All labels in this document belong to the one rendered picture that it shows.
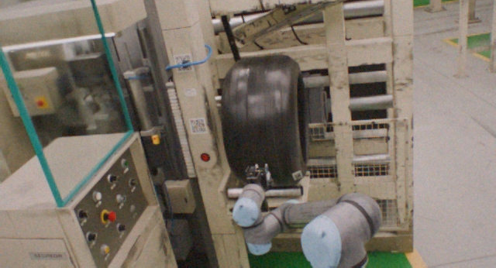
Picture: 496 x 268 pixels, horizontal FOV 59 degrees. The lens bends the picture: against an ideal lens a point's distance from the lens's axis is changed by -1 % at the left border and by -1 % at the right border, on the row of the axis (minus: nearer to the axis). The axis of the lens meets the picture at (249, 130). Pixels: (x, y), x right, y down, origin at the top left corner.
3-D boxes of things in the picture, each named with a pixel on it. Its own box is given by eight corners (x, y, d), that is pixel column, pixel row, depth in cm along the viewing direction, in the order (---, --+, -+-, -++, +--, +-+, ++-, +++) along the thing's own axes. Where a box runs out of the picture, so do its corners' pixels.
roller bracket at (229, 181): (220, 209, 198) (216, 191, 194) (238, 164, 233) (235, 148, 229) (227, 209, 198) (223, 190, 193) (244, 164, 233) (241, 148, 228)
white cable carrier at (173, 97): (188, 176, 209) (165, 83, 189) (191, 171, 213) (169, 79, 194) (198, 176, 208) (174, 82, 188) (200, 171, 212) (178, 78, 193)
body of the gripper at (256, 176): (268, 163, 154) (263, 178, 143) (271, 186, 157) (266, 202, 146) (247, 165, 156) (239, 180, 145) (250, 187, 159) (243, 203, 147)
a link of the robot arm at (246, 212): (235, 231, 134) (227, 207, 131) (242, 213, 144) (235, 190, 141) (260, 228, 131) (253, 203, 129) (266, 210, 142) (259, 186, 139)
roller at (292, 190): (224, 191, 198) (226, 186, 202) (226, 200, 200) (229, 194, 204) (302, 189, 190) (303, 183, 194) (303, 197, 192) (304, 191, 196)
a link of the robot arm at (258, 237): (285, 242, 141) (277, 211, 138) (258, 259, 135) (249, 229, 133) (270, 235, 148) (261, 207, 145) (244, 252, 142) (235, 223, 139)
